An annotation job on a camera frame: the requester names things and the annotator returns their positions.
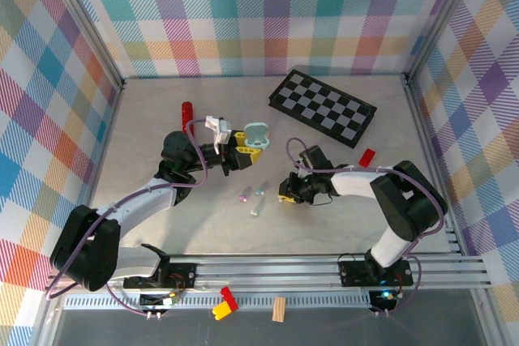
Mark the mint green earbud charging case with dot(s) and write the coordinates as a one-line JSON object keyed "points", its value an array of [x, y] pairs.
{"points": [[257, 135]]}

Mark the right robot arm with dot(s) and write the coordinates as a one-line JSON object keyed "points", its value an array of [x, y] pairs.
{"points": [[405, 204]]}

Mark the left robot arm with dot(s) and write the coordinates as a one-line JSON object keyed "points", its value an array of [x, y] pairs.
{"points": [[138, 200]]}

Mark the red glitter toy microphone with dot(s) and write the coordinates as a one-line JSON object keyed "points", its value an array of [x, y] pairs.
{"points": [[187, 115]]}

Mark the red toy brick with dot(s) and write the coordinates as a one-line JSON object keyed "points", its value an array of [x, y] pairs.
{"points": [[367, 157], [228, 296]]}

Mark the black and white chessboard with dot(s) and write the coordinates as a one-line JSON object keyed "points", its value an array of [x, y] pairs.
{"points": [[320, 105]]}

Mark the small wooden block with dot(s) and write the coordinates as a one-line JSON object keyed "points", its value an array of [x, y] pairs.
{"points": [[279, 309]]}

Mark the yellow toy brick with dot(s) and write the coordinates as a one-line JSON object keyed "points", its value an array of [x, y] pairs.
{"points": [[221, 310]]}

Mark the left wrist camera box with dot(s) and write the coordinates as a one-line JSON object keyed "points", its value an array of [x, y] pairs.
{"points": [[219, 131]]}

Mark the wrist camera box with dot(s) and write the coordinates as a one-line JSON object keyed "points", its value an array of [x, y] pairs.
{"points": [[219, 131], [314, 156]]}

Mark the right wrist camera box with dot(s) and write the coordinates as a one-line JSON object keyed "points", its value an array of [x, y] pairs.
{"points": [[314, 156]]}

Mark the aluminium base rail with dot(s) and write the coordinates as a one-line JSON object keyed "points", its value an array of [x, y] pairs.
{"points": [[263, 271]]}

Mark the aluminium side rail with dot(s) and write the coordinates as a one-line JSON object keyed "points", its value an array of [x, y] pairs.
{"points": [[425, 139], [101, 159]]}

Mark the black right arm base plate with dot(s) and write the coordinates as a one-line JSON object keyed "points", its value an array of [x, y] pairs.
{"points": [[357, 275]]}

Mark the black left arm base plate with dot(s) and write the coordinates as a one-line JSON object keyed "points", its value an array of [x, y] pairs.
{"points": [[182, 273]]}

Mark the aluminium frame post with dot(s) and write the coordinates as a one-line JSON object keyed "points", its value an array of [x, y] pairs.
{"points": [[442, 18], [85, 26]]}

